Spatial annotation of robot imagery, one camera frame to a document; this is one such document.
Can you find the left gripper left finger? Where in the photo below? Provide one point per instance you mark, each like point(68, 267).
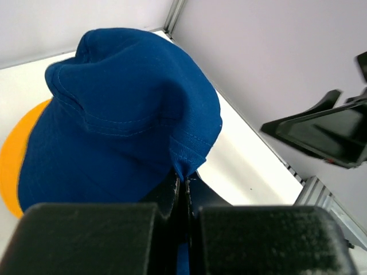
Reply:
point(98, 238)

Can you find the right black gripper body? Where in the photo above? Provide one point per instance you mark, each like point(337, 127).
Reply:
point(361, 62)

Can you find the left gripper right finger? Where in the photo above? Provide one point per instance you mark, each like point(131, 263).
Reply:
point(226, 239)

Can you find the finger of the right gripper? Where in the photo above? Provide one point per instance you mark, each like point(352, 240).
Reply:
point(328, 101)
point(336, 136)

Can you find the blue bucket hat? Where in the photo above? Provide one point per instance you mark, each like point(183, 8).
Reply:
point(127, 109)

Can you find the yellow bucket hat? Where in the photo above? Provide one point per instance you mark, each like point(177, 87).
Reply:
point(12, 157)

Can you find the aluminium mounting rail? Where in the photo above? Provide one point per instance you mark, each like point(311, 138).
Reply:
point(340, 191)

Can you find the right aluminium frame post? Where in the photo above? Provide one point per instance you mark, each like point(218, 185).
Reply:
point(173, 16)

